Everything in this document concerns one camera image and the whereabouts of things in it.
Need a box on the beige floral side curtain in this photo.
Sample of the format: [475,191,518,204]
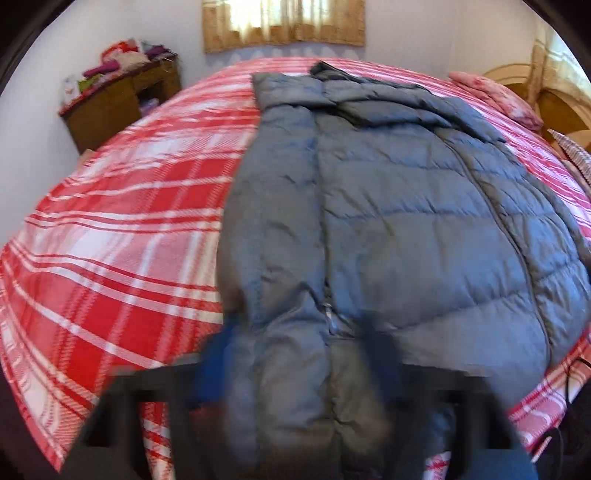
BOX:
[527,18,591,104]

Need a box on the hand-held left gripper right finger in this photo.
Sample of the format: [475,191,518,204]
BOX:
[362,314,539,480]

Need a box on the wooden headboard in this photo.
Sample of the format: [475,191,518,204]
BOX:
[482,65,591,155]

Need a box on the grey puffer jacket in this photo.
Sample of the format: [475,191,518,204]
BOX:
[215,60,591,480]

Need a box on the pink floral pillow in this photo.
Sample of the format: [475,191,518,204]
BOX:
[449,71,545,132]

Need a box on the magenta folded cloth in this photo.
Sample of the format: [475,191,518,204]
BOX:
[82,61,119,78]

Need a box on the black cable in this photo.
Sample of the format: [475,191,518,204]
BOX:
[560,354,591,418]

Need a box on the pale pink folded cloth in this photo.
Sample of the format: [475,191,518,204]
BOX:
[119,50,151,71]

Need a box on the brown wooden desk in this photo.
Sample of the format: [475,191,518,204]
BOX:
[58,57,182,156]

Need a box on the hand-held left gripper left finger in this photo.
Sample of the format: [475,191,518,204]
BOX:
[60,330,241,480]

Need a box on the red plaid bed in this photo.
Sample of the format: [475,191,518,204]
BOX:
[0,56,591,480]

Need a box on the striped pillow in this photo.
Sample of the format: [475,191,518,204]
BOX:
[547,128,591,186]

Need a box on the beige window curtain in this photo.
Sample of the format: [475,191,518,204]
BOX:
[201,0,367,54]

